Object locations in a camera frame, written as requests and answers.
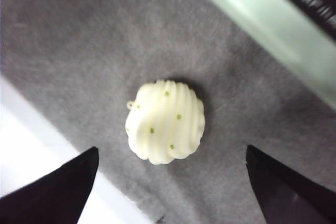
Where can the twisted bun with green specks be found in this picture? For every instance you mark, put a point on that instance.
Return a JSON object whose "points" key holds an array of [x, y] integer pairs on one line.
{"points": [[165, 121]]}

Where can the green breakfast machine base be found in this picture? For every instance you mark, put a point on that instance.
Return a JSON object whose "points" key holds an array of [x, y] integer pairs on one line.
{"points": [[262, 11]]}

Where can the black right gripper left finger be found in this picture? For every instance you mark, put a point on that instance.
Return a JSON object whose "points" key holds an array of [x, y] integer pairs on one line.
{"points": [[52, 197]]}

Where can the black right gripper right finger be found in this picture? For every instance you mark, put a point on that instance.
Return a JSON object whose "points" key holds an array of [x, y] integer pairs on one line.
{"points": [[288, 195]]}

